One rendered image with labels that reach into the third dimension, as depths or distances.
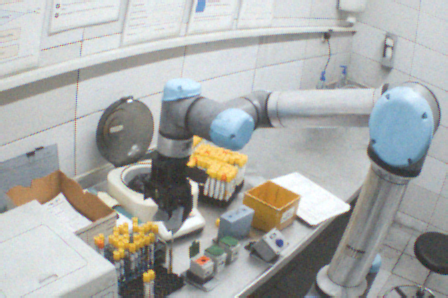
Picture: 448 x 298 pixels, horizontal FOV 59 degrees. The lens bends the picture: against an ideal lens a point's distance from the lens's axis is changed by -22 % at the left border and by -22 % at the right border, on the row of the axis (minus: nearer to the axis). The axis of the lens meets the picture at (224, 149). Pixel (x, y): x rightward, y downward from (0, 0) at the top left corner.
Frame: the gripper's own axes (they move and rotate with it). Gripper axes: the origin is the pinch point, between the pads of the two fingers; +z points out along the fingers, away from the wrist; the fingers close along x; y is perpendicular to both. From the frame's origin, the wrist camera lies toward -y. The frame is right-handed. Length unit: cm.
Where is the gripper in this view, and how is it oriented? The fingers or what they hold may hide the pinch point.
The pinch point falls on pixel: (173, 227)
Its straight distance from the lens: 115.2
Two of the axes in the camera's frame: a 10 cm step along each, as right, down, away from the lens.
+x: 8.1, 3.4, -4.8
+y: -5.7, 2.6, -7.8
